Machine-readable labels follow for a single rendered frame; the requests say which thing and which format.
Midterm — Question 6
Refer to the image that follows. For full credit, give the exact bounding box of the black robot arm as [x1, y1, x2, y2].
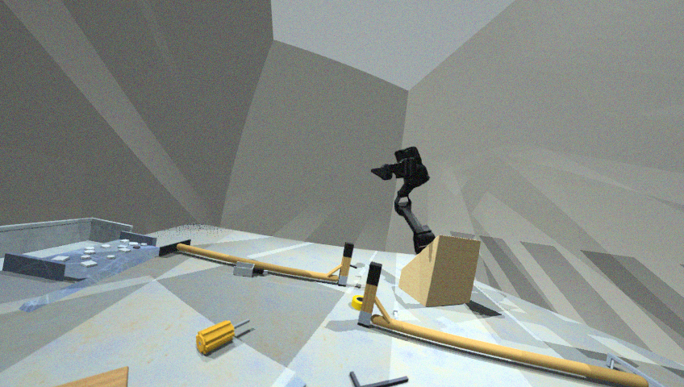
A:
[394, 147, 436, 254]

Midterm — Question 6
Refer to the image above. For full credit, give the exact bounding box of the grey l-shaped metal rod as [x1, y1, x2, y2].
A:
[349, 372, 409, 387]

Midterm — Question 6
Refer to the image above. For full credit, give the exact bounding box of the yellow ring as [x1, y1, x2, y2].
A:
[351, 295, 363, 310]

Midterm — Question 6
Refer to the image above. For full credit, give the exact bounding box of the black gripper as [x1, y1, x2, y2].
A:
[371, 157, 418, 180]

